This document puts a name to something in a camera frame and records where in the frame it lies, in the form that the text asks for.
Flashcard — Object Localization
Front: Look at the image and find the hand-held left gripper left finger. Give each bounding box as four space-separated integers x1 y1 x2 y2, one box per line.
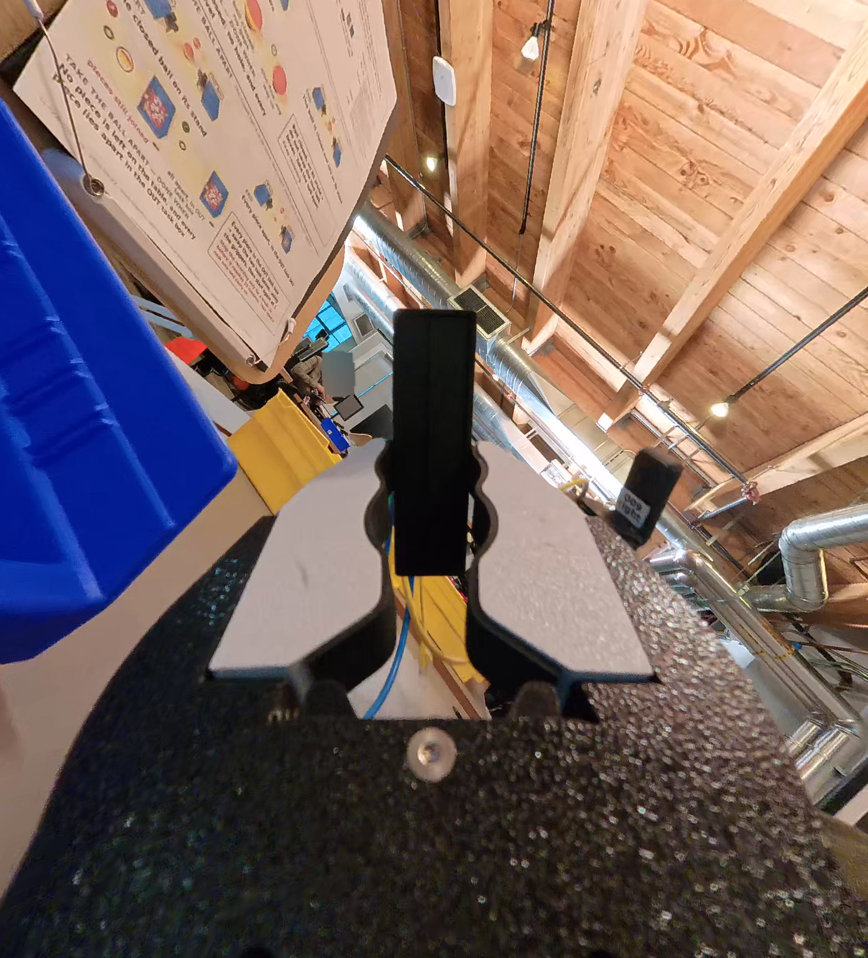
208 439 399 687

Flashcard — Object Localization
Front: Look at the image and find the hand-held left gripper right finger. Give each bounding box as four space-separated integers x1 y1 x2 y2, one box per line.
464 440 657 697

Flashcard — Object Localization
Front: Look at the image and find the blue ethernet cable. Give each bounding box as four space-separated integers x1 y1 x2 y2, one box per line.
362 490 414 721

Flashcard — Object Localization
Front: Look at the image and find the yellow plastic bin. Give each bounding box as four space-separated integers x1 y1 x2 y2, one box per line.
226 388 489 687

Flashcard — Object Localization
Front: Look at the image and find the black network switch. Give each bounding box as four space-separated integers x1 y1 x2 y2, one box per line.
391 308 477 577

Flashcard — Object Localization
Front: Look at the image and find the black block with white label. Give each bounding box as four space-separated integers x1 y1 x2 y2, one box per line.
615 448 687 549

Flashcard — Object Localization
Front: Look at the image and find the blue plastic bin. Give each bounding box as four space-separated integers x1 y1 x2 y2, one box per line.
0 37 240 672

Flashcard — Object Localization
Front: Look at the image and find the ceiling vent grille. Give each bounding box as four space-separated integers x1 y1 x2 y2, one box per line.
447 286 511 339

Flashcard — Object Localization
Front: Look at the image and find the printed instruction board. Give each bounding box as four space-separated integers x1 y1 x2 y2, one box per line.
0 0 406 388

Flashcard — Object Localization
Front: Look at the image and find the silver elbow duct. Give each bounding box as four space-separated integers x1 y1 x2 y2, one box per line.
744 501 868 616

